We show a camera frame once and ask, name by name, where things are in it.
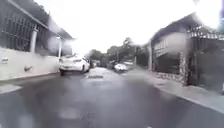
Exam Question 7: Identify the white wall with metal fence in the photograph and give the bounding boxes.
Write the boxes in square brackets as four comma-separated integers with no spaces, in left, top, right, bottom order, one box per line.
[0,0,62,82]

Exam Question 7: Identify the white car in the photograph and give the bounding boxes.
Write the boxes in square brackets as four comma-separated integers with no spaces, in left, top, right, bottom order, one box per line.
[58,54,91,76]

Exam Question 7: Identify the pale car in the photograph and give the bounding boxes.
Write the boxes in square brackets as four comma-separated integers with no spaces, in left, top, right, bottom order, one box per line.
[113,61,134,73]

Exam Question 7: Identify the pale concrete pavement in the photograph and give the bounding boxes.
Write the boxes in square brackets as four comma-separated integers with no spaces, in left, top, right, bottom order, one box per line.
[133,68,224,115]

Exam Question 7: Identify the building with dark gate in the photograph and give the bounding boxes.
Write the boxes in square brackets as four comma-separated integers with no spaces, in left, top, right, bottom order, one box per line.
[146,11,224,95]

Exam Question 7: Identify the building with pale columns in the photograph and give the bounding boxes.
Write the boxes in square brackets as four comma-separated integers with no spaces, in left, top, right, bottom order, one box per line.
[46,16,75,58]

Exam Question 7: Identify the pale kerb strip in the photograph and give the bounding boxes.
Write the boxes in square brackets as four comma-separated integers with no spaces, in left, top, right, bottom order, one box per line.
[0,71,61,96]

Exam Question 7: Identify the grey asphalt road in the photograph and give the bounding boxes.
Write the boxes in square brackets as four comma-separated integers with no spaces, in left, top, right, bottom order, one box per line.
[0,66,224,128]

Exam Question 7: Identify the group of trees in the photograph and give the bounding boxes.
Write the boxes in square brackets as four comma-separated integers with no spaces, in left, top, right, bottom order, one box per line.
[84,36,149,69]

